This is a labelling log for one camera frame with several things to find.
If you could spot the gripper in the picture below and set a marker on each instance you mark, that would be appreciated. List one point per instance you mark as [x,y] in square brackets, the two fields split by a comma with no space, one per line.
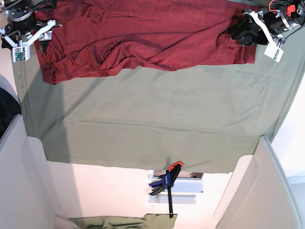
[258,28]
[28,27]

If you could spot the red long-sleeve T-shirt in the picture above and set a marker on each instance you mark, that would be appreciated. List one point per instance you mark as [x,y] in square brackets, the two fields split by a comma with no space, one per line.
[99,38]

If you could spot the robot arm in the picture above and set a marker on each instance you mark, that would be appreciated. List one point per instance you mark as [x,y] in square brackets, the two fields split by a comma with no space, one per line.
[292,12]
[19,10]

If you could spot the dark navy fabric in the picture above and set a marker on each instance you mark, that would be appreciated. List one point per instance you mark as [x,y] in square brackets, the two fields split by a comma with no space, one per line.
[9,108]

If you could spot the green table cloth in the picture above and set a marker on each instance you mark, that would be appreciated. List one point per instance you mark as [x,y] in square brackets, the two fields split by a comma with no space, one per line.
[207,116]

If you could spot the white chair left side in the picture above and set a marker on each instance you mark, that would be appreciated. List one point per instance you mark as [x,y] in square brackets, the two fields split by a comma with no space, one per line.
[24,203]

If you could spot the white chair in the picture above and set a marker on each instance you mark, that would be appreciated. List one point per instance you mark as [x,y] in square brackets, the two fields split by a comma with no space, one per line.
[258,195]
[24,203]

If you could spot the white chair right side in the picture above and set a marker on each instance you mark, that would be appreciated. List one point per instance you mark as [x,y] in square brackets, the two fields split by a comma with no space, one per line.
[258,195]

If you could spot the blue black bar clamp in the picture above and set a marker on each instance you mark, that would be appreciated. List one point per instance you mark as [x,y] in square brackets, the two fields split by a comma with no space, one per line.
[166,183]

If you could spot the olive green cushion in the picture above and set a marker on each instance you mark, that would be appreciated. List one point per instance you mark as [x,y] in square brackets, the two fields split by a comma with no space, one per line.
[149,221]

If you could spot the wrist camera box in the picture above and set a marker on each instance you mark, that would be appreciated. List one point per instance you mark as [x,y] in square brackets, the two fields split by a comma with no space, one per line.
[20,53]
[273,52]

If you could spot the aluminium frame rails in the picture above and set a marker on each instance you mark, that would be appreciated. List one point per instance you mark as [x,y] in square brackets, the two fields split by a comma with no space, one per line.
[187,187]

